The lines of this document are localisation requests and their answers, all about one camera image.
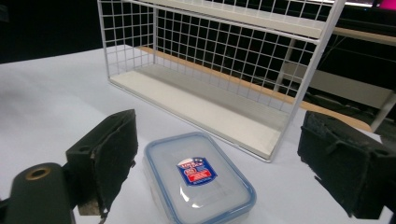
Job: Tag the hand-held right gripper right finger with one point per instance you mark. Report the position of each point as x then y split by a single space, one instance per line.
348 168

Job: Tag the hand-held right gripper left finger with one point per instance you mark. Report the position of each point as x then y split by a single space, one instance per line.
107 158

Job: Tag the clear plastic food container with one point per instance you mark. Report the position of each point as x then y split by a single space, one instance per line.
199 183

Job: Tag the white metal table frame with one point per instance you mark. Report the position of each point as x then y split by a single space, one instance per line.
345 81

